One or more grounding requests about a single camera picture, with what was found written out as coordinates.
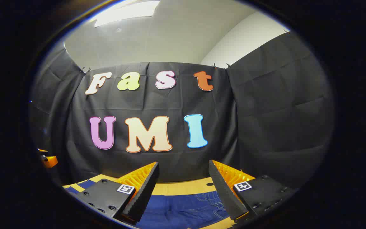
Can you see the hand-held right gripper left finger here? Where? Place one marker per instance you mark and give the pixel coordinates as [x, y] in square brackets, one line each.
[145, 190]

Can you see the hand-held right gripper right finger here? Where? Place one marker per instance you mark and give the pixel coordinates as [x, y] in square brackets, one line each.
[224, 194]

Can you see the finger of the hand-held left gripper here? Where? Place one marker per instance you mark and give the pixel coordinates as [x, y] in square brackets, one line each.
[50, 161]

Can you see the blue jeans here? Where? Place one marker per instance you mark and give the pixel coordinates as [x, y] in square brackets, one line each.
[183, 210]

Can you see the black backdrop cloth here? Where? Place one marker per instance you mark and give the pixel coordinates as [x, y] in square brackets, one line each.
[265, 111]

